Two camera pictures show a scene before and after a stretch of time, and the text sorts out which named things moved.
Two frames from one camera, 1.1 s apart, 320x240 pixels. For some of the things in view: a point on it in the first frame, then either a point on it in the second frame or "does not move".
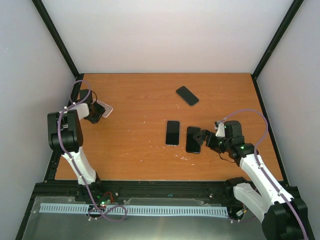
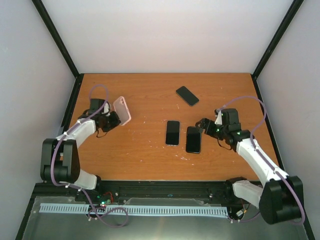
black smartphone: [192, 146] does not move
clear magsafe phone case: [172, 134] does not move
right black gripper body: [216, 146] to [216, 133]
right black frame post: [290, 14] does not move
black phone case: [192, 146] does not move
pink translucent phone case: [108, 109] to [122, 110]
